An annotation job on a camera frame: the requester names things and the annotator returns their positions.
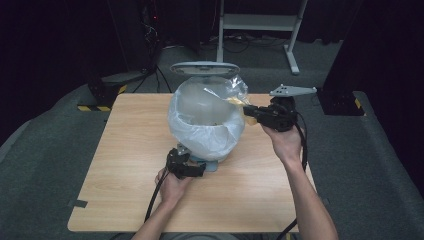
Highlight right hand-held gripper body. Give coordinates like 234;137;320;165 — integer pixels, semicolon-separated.
264;84;318;133

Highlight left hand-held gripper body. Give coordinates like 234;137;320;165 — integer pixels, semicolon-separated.
165;144;191;180

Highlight yellow plastic wrapper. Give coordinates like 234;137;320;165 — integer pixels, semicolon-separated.
203;75;260;127

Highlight white plastic bin liner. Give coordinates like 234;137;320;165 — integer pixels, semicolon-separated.
167;79;248;163

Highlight white grey pedal trash can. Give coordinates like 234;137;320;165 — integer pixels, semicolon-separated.
167;60;248;173

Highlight person's left hand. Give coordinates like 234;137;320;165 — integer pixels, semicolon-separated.
154;166;195;208

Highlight person's right hand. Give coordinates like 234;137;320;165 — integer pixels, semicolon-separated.
261;123;305;167

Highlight black stand base yellow mark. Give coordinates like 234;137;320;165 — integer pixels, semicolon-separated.
314;0;367;117

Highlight white metal stand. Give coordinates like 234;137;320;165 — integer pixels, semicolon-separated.
215;0;310;75

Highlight black stand base yellow stripes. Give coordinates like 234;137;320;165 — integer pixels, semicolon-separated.
77;71;148;113

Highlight dark equipment rack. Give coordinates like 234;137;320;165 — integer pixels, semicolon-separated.
138;0;165;73

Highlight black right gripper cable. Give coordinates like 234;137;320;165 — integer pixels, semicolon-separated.
275;111;309;240

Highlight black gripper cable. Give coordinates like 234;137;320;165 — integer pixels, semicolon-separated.
143;169;170;223
275;111;309;240

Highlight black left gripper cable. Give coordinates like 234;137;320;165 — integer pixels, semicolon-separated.
143;169;170;223

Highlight bundle of floor cables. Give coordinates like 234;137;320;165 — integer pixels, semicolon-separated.
208;32;288;54

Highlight black floor cable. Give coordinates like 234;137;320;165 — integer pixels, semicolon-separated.
132;64;173;94

